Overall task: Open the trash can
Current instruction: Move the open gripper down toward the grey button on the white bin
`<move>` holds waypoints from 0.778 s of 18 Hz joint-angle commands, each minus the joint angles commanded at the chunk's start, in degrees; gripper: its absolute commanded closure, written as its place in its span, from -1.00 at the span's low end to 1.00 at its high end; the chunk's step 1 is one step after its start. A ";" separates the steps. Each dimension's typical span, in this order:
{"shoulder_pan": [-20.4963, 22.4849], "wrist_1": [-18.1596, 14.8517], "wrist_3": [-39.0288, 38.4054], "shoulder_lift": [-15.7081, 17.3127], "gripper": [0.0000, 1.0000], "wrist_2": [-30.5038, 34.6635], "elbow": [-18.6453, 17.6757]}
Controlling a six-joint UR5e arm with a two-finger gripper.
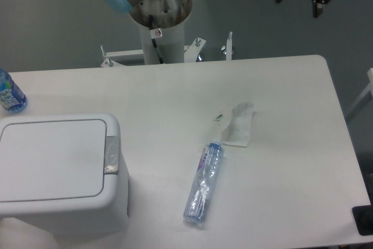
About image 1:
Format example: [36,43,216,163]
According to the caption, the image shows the crumpled white tissue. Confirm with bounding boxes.
[217,101,254,148]

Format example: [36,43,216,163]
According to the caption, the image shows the grey lid push button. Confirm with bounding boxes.
[104,136,119,174]

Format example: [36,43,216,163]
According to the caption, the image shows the white trash can lid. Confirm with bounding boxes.
[1,120,106,202]

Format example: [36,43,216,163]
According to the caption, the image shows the white plastic trash can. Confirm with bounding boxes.
[1,113,129,235]

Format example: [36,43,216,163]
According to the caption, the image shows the empty clear plastic bottle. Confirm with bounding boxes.
[183,142,224,225]

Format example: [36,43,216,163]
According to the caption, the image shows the black clamp on table edge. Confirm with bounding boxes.
[352,205,372,236]

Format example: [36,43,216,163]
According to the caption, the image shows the blue labelled water bottle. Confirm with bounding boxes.
[1,69,27,114]

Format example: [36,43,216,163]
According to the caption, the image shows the white frame at right edge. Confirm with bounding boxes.
[344,68,372,124]

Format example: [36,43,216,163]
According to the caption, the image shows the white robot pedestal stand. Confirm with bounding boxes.
[100,0,235,68]

